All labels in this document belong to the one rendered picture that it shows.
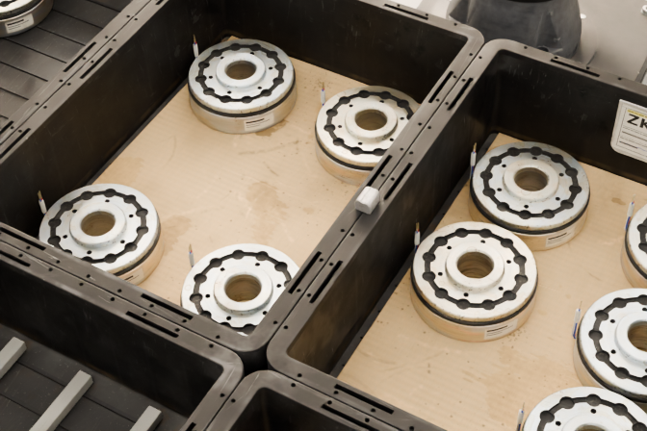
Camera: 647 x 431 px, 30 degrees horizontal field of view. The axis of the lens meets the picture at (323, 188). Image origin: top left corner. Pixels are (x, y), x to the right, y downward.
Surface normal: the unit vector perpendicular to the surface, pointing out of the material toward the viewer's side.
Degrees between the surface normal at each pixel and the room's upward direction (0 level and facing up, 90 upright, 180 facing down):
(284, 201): 0
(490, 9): 69
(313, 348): 90
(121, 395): 0
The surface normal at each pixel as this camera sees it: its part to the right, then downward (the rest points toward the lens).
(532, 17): 0.07, 0.47
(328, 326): 0.87, 0.35
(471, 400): -0.03, -0.67
